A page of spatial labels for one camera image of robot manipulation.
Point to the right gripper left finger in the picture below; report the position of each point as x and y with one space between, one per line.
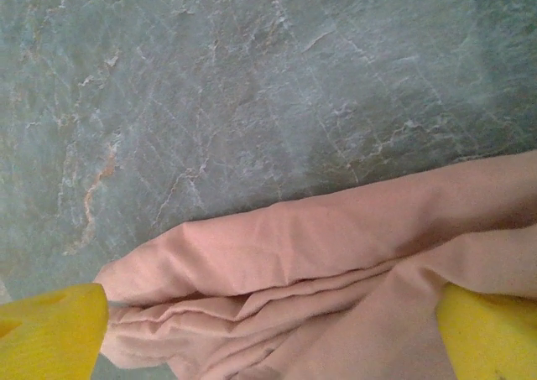
46 338

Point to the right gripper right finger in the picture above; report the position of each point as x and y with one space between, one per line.
491 342

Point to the pink shorts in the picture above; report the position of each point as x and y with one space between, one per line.
293 250

